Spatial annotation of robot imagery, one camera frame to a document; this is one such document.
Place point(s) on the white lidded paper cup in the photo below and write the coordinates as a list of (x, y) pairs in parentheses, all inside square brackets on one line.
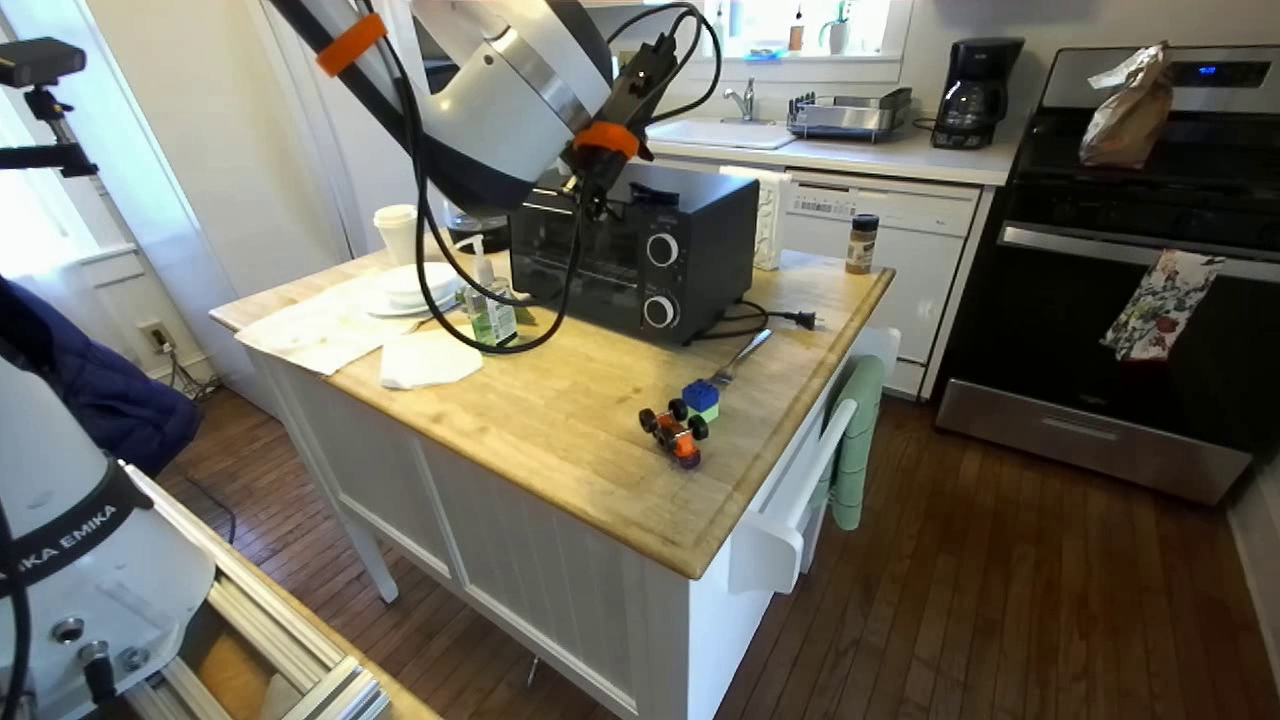
[(396, 237)]

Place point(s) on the aluminium frame rail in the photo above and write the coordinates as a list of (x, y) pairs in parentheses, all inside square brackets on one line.
[(265, 625)]

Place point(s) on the white kitchen sink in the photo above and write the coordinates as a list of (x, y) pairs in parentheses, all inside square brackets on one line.
[(720, 133)]

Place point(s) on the black camera on tripod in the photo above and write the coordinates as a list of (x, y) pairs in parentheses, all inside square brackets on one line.
[(43, 64)]

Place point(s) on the green hanging towel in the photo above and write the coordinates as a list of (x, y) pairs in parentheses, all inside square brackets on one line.
[(859, 442)]

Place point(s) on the metal spatula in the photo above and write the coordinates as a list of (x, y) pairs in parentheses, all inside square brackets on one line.
[(742, 356)]

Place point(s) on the red small bottle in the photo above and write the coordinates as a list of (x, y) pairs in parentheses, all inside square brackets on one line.
[(796, 34)]

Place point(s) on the white black oven knob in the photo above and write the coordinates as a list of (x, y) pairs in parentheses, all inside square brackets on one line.
[(657, 309), (661, 248)]

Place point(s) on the spice jar with black lid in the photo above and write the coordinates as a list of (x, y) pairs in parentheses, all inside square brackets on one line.
[(862, 246)]

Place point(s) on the grey dish rack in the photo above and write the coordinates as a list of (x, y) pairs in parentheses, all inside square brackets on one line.
[(847, 117)]

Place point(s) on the chrome faucet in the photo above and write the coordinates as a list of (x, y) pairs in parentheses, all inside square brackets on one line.
[(745, 100)]

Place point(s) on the black coffee maker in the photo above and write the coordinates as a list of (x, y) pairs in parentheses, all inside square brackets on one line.
[(976, 92)]

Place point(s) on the white wall outlet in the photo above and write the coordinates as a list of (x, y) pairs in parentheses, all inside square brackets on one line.
[(153, 336)]

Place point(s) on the floral dish towel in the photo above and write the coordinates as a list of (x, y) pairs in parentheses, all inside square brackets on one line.
[(1158, 306)]

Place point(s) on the orange black toy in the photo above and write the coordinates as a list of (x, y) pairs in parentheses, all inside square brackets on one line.
[(676, 439)]

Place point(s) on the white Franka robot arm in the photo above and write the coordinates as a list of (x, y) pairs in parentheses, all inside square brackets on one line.
[(507, 92)]

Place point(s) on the white folded napkin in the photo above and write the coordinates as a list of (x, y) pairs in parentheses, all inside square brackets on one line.
[(425, 363)]

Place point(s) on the blue sponge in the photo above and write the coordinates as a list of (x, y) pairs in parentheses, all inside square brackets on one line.
[(767, 53)]

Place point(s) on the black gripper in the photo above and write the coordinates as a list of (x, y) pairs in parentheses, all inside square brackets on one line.
[(596, 176)]

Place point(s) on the kitchen window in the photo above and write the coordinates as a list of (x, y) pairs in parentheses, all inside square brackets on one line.
[(801, 25)]

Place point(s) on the blue green small toy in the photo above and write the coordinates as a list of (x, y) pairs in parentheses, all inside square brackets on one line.
[(703, 397)]

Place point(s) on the green spray bottle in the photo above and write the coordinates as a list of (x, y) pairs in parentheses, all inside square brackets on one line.
[(837, 34)]

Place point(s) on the blue jacket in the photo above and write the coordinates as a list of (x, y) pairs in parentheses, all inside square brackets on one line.
[(95, 384)]

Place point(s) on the white dishwasher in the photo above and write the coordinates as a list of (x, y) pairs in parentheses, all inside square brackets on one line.
[(923, 280)]

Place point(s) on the white wooden-top kitchen island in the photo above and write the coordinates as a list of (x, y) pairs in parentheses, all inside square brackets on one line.
[(572, 426)]

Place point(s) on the large white cloth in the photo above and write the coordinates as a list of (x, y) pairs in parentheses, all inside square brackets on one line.
[(306, 327)]

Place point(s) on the black steel kitchen stove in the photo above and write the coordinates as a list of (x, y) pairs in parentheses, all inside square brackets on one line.
[(1105, 334)]

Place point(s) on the black toaster oven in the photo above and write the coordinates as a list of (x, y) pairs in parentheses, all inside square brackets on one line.
[(715, 264)]

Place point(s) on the brown bread bag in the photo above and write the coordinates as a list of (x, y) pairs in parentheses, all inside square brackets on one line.
[(1127, 120)]

